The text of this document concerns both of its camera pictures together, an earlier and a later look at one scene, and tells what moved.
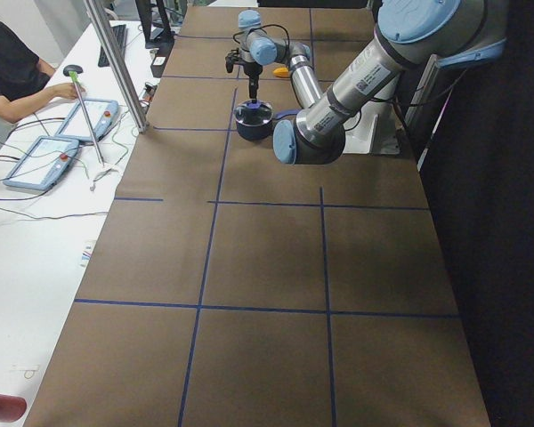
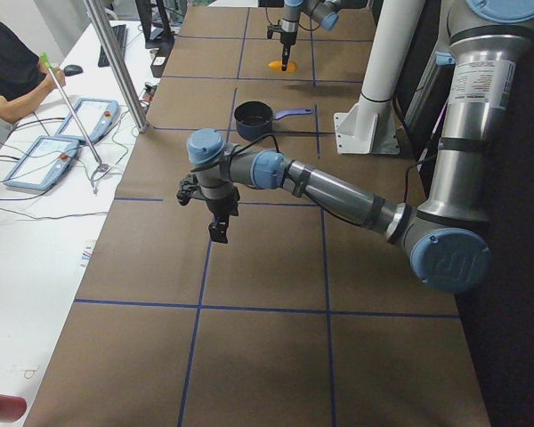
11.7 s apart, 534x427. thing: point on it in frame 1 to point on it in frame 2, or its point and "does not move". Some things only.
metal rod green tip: [73, 71] to [102, 167]
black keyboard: [119, 34] does not move
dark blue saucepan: [254, 124] does not move
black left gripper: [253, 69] to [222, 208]
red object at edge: [2, 407] does not move
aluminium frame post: [117, 64] does not move
